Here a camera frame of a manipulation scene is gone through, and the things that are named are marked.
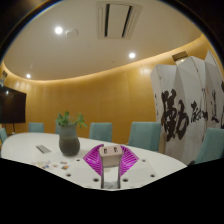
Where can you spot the ceiling air conditioner vent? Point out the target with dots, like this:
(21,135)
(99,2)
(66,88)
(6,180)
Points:
(118,20)

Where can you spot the grey table socket panel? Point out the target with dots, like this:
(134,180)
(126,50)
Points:
(43,149)

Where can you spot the grey potted green plant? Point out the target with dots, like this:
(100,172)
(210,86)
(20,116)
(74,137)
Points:
(69,141)

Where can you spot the white calligraphy folding screen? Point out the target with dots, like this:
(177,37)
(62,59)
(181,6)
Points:
(180,106)

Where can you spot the teal chairs group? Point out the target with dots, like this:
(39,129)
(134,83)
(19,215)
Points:
(145,135)

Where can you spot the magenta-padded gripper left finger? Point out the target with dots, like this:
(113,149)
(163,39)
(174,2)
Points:
(92,160)

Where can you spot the black wall television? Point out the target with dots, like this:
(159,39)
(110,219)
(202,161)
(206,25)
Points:
(11,105)

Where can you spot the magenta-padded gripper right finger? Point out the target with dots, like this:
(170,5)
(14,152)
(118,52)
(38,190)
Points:
(129,160)

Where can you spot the dark wall vent grille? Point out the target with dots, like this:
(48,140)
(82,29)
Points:
(180,56)

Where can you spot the round ceiling lights group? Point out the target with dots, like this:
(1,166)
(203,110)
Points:
(58,30)

